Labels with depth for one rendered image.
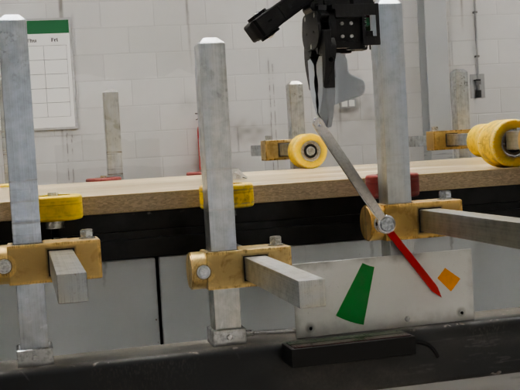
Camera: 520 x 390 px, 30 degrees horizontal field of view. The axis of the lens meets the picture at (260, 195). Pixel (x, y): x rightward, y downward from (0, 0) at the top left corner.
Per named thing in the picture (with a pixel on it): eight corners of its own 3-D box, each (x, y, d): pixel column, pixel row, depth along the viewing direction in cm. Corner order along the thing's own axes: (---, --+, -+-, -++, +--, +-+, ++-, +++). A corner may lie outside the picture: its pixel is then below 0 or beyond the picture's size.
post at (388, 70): (419, 345, 135) (401, -3, 132) (395, 347, 134) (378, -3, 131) (408, 340, 138) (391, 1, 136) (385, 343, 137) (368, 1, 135)
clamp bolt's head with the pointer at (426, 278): (453, 292, 133) (388, 211, 130) (439, 305, 132) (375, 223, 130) (446, 291, 135) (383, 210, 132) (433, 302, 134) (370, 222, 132)
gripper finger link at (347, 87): (371, 124, 122) (367, 50, 122) (326, 127, 121) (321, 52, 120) (362, 124, 125) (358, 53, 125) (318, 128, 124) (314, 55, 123)
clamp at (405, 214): (464, 234, 135) (462, 199, 135) (373, 242, 132) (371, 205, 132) (446, 232, 140) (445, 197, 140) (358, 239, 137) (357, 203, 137)
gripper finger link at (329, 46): (339, 87, 119) (335, 15, 119) (327, 87, 119) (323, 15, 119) (327, 89, 124) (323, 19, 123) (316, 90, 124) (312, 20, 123)
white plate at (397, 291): (475, 319, 136) (472, 248, 135) (296, 339, 129) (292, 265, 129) (473, 319, 136) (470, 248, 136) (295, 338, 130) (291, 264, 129)
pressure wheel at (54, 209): (97, 269, 139) (93, 189, 139) (62, 277, 132) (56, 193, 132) (54, 268, 143) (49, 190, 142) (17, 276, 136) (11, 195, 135)
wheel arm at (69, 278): (90, 309, 98) (88, 267, 98) (56, 313, 97) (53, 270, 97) (69, 264, 140) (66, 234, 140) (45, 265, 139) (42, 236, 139)
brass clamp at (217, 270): (294, 283, 129) (292, 245, 128) (194, 292, 126) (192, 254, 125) (282, 278, 135) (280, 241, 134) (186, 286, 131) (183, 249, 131)
